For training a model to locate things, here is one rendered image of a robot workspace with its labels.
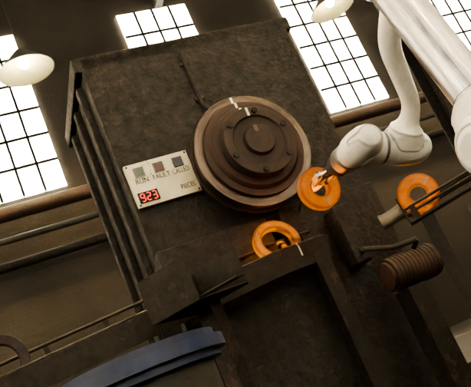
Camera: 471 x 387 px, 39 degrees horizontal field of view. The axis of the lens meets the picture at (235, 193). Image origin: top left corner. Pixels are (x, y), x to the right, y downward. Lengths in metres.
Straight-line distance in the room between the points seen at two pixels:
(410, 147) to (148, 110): 1.13
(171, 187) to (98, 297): 6.06
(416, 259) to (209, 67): 1.18
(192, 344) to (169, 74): 1.84
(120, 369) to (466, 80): 0.93
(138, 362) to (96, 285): 7.51
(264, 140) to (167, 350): 1.49
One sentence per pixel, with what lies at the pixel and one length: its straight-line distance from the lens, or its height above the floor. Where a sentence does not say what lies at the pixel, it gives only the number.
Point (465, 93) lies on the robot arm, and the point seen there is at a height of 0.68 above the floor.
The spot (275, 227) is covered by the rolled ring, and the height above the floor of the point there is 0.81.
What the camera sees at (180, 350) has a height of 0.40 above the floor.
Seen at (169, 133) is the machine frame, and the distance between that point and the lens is 2.69.
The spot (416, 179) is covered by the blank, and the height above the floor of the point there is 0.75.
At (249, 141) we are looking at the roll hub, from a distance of 2.47.
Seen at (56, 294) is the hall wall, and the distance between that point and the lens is 8.55.
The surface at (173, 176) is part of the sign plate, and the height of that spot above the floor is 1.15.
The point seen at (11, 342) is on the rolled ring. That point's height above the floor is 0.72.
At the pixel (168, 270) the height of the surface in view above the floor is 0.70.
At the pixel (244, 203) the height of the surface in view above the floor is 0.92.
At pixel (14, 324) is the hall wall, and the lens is 8.48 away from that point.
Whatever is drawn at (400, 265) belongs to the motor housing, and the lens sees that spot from 2.43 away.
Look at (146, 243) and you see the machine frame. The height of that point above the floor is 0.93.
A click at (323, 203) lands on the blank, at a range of 2.30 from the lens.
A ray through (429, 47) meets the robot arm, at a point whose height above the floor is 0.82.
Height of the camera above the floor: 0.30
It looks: 16 degrees up
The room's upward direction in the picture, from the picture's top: 24 degrees counter-clockwise
